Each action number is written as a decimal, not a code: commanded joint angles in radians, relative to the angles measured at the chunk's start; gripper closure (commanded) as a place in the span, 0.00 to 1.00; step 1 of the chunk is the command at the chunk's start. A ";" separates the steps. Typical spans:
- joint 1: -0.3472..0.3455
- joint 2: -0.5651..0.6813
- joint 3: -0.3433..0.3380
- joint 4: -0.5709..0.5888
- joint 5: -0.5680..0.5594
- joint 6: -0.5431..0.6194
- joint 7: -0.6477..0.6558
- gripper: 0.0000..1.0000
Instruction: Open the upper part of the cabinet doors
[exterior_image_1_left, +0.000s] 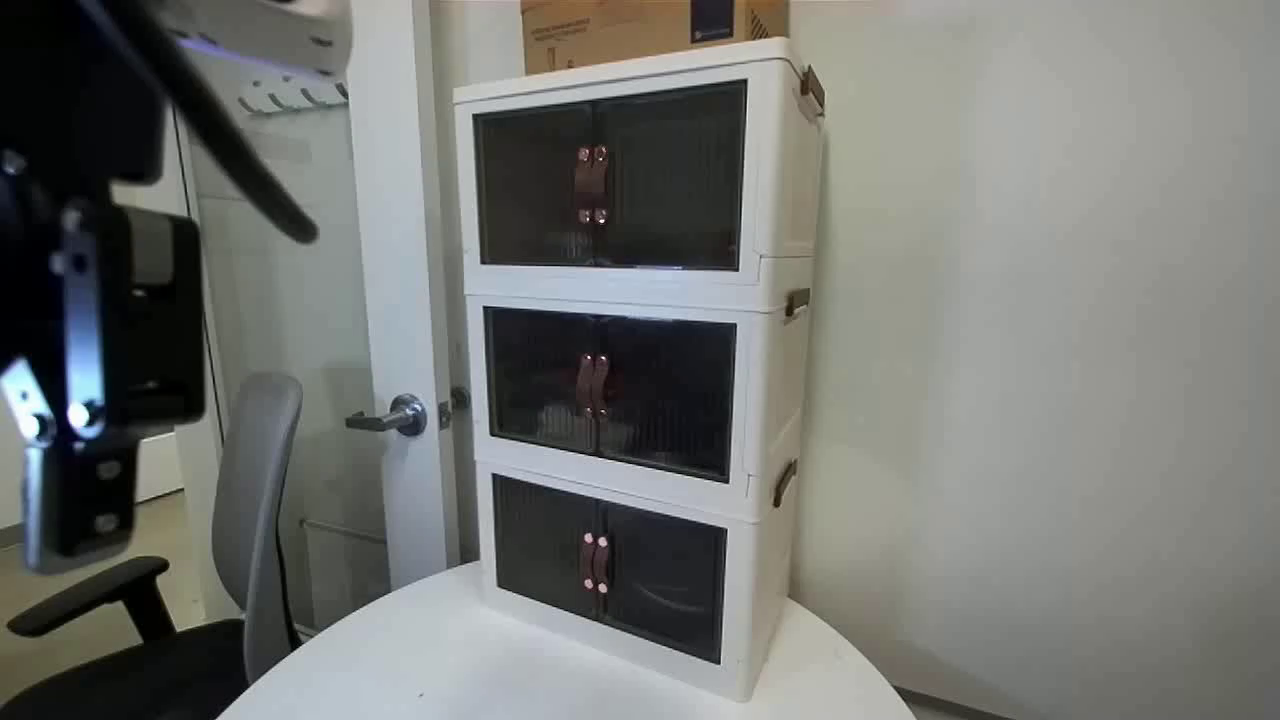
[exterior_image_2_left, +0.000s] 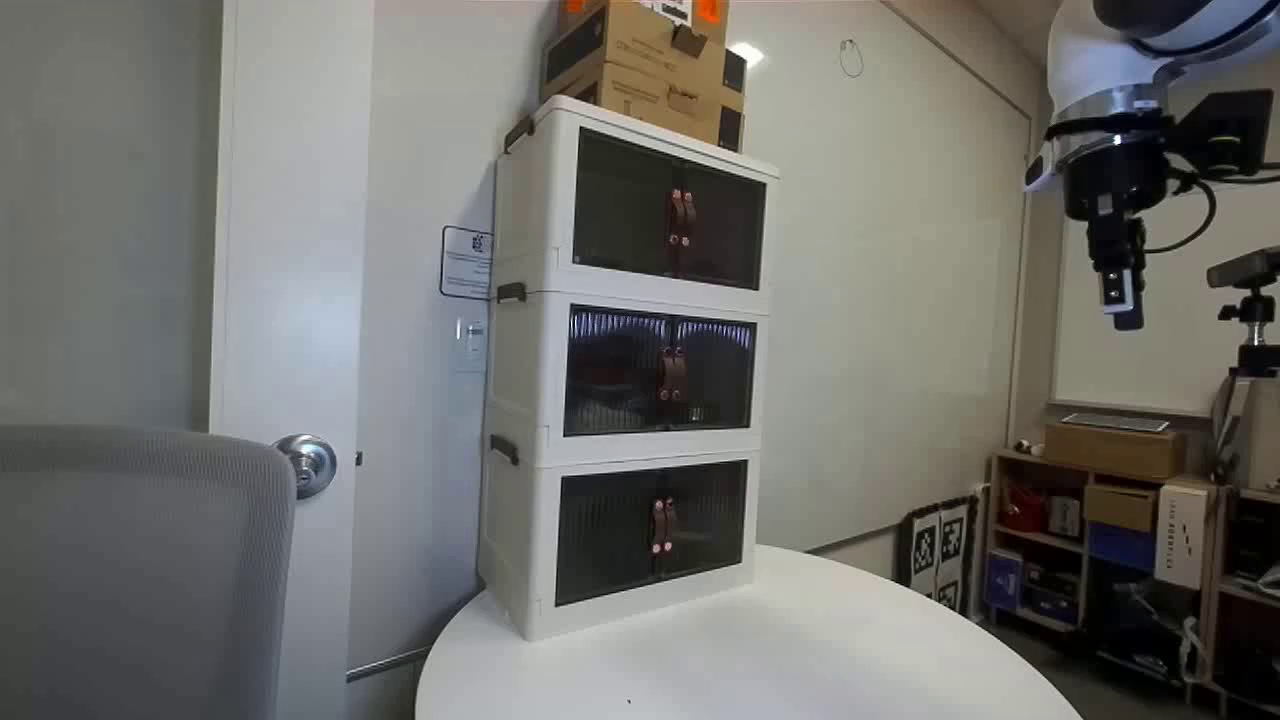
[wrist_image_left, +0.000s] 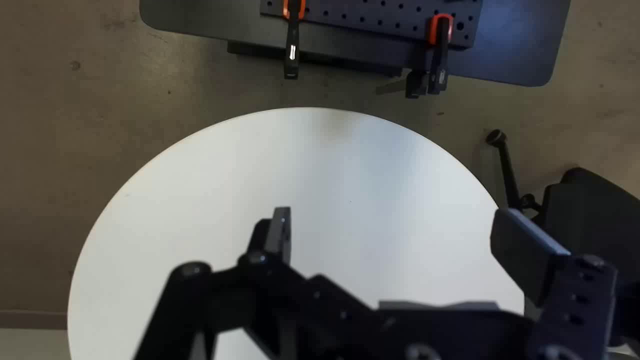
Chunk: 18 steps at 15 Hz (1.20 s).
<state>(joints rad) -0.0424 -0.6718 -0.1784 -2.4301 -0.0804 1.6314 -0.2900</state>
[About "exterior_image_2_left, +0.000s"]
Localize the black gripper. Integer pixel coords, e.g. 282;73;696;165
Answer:
1061;133;1175;336

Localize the dark ribbed cabinet door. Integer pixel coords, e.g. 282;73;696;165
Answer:
675;148;771;291
564;299;679;440
552;465;668;609
571;129;688;281
659;458;752;578
671;311;759;437

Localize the white stacked storage cabinet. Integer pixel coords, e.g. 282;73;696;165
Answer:
475;90;778;645

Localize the white whiteboard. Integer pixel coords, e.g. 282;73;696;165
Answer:
1050;185;1280;422

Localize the flat cardboard box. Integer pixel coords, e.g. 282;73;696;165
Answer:
1041;410;1189;485

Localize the small cardboard box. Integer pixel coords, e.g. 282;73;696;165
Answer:
1078;475;1158;535

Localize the white power strip box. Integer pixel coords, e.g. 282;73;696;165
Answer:
1152;475;1223;590

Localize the blue storage box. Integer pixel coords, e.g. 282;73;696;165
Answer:
1084;525;1158;578

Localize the black white marker board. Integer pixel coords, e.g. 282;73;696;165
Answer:
903;492;983;614

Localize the wooden storage shelf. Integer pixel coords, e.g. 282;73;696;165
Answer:
980;442;1220;694

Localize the dark storage shelf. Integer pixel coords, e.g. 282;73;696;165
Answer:
1202;485;1280;720

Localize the large brown cardboard box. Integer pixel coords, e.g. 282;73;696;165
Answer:
538;0;732;148

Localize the white room door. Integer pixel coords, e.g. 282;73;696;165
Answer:
202;0;380;720

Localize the grey office chair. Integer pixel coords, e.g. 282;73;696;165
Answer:
0;419;301;720

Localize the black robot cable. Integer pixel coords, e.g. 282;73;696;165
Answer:
1138;160;1280;259

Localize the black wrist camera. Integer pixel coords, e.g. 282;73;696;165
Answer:
1175;87;1280;180

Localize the framed wall sign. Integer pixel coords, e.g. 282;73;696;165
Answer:
434;219;497;304

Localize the silver door lever handle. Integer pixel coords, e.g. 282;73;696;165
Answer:
270;428;340;505

